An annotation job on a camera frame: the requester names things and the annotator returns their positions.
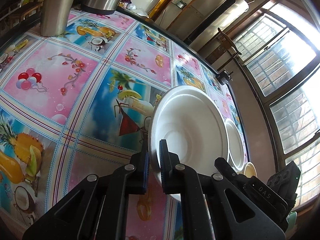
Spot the cream ribbed plastic bowl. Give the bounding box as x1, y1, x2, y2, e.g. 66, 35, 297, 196
243, 162, 257, 178

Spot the white foam bowl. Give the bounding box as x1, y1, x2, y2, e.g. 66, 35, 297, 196
148, 86, 229, 183
225, 119, 245, 172

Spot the colourful fruit print tablecloth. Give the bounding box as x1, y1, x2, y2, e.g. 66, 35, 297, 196
1, 10, 245, 239

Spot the black table clamp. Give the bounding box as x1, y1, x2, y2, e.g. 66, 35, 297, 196
216, 69, 233, 86

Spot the wooden chair by window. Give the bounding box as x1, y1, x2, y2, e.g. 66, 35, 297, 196
206, 28, 242, 72

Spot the white standing air conditioner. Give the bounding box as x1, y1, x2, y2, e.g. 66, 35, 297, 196
184, 0, 249, 51

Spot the slim steel thermos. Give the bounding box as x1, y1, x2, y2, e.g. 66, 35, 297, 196
40, 0, 73, 37

